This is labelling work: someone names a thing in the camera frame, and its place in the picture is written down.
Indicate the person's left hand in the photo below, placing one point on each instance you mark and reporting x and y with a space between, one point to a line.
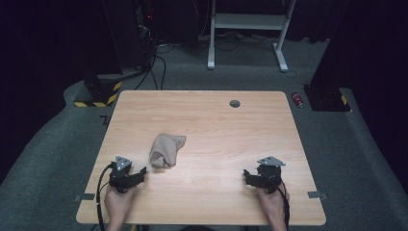
117 203

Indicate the person's right hand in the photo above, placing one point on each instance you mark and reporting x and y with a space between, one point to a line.
275 203

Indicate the white metal stand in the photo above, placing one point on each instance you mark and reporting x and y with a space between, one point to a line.
247 21

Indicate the black base with yellow stripes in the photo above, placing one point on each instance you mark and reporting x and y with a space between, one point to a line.
99 89

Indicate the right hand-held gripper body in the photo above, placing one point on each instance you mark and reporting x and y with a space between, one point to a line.
270 176

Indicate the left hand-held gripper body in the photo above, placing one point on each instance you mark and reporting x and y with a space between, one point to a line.
119 176

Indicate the black tape floor mark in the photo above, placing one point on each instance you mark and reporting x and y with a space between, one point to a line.
106 119

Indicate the beige mesh cloth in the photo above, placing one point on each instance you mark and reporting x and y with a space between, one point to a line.
163 150

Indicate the dark equipment rack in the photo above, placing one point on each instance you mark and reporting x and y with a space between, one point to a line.
146 32

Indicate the black square stand base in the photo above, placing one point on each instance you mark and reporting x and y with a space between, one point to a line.
325 99

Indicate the red can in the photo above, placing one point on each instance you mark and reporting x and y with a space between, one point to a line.
297 100

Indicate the grey round table grommet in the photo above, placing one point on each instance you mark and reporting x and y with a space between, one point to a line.
234 103

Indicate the grey tape piece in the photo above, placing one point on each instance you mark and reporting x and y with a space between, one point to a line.
317 195
85 197

